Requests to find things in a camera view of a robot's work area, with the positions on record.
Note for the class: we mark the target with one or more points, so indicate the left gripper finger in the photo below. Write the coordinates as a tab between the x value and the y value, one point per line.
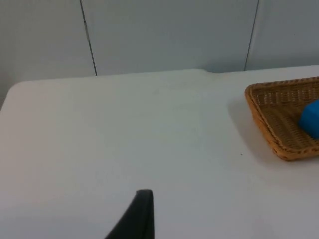
139	219

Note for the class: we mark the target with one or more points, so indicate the blue cube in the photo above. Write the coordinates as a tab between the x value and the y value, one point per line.
310	119

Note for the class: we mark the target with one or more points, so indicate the brown wicker basket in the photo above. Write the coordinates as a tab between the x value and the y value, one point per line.
279	119

